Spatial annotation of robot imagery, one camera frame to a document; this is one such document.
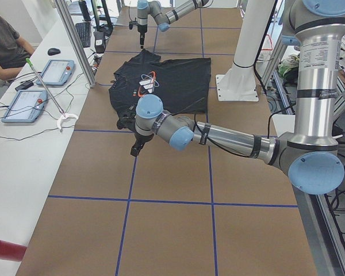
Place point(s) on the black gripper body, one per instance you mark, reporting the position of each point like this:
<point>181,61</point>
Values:
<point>142,30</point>
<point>141,140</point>

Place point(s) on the black printed t-shirt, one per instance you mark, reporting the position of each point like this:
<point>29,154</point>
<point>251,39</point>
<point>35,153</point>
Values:
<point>181,84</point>

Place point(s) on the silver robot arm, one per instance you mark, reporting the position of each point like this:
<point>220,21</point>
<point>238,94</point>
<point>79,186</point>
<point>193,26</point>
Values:
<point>163,20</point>
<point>308,156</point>

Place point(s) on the black keyboard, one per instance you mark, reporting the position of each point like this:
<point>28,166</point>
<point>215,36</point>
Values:
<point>83,31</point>

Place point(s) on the white reacher grabber stick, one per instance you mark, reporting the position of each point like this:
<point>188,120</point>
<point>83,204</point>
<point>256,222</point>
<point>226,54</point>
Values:
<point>63,114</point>

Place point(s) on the black computer mouse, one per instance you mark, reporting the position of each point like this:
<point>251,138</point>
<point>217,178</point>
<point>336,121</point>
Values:
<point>53,51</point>

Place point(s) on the far blue teach pendant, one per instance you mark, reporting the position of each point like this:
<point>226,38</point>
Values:
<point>57,72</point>

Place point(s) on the blue teach pendant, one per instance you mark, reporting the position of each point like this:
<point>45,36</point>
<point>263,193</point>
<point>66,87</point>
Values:
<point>26,106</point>
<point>57,72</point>

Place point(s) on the near blue teach pendant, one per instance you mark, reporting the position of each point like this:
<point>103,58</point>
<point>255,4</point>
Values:
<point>26,106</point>

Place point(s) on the seated person grey shirt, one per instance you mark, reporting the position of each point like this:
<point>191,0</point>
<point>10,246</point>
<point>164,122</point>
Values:
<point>14,50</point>

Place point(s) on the red cylinder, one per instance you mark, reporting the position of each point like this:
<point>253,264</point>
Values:
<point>11,251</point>

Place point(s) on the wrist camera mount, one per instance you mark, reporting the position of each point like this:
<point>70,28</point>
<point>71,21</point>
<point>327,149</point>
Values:
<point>127,119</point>

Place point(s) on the aluminium frame post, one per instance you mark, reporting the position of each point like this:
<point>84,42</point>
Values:
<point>67,21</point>

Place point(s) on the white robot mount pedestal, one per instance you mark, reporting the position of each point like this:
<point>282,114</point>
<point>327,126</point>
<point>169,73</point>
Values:
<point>238,83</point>

